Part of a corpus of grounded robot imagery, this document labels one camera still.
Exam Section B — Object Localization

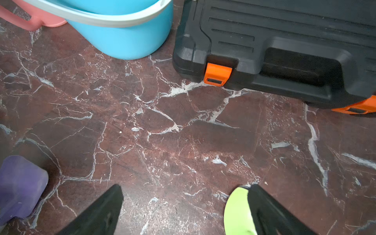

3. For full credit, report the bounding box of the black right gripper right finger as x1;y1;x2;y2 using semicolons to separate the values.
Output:
247;185;316;235

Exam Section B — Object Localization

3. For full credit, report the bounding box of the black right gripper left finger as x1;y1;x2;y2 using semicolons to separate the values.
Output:
58;184;123;235

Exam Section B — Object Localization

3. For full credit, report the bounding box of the purple shovel pink handle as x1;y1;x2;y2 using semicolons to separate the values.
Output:
1;155;49;230

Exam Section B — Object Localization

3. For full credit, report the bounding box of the pink plastic watering can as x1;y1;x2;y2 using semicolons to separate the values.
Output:
1;1;67;31

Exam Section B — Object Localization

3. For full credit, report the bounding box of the black plastic tool case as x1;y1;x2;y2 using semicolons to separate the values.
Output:
173;1;376;117

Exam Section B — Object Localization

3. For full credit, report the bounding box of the light blue plastic bucket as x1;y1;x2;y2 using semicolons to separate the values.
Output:
28;0;173;60

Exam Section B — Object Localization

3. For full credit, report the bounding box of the green trowel wooden handle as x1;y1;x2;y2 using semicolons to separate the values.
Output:
223;187;257;235

